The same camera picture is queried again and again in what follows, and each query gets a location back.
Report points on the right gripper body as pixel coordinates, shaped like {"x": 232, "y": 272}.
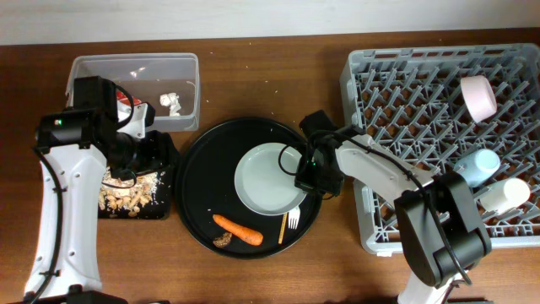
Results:
{"x": 314, "y": 176}

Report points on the red snack wrapper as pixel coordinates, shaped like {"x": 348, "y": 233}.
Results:
{"x": 122, "y": 98}

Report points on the white plastic fork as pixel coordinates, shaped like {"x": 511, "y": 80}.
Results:
{"x": 293, "y": 218}

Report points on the grey plate with food scraps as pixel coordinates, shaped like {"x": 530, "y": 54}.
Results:
{"x": 261, "y": 183}

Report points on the wooden chopstick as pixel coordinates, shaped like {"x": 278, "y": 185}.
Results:
{"x": 282, "y": 228}

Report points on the white tissue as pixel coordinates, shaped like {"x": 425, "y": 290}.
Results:
{"x": 172, "y": 102}

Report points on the orange carrot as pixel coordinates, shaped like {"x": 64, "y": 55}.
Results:
{"x": 246, "y": 234}

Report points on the rice and shells pile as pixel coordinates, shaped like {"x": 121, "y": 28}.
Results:
{"x": 139, "y": 198}

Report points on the brown food scrap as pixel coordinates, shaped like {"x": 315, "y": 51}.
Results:
{"x": 223, "y": 241}

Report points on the blue plastic cup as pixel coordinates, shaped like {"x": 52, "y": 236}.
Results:
{"x": 477, "y": 167}

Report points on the white pink bowl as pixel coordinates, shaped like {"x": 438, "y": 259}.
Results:
{"x": 479, "y": 97}

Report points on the small white cup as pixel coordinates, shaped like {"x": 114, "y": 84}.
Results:
{"x": 505, "y": 195}

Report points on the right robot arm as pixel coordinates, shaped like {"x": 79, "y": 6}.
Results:
{"x": 441, "y": 231}

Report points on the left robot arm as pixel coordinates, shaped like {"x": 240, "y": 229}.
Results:
{"x": 76, "y": 147}

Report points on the grey dishwasher rack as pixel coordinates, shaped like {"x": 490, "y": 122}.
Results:
{"x": 409, "y": 100}

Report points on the clear plastic bin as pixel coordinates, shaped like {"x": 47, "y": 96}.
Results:
{"x": 146, "y": 77}

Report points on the black rectangular tray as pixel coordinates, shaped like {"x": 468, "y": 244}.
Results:
{"x": 157, "y": 153}

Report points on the round black tray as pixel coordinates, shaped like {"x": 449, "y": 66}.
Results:
{"x": 204, "y": 186}

